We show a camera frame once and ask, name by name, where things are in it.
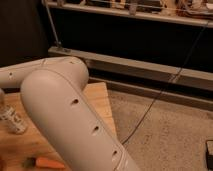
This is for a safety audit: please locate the clear plastic bottle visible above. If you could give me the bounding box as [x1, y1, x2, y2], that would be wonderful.
[0, 106, 27, 134]

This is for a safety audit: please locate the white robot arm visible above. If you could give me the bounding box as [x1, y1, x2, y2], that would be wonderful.
[0, 56, 140, 171]

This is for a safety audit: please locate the metal shelf rack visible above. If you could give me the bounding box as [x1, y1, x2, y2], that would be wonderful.
[42, 0, 213, 111]

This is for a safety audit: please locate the orange toy carrot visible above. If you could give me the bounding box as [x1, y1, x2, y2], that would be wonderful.
[23, 157, 65, 169]

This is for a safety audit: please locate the dark box on floor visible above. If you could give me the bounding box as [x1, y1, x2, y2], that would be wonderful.
[205, 140, 213, 171]

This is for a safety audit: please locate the black cable on floor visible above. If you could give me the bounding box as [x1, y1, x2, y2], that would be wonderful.
[120, 20, 210, 146]

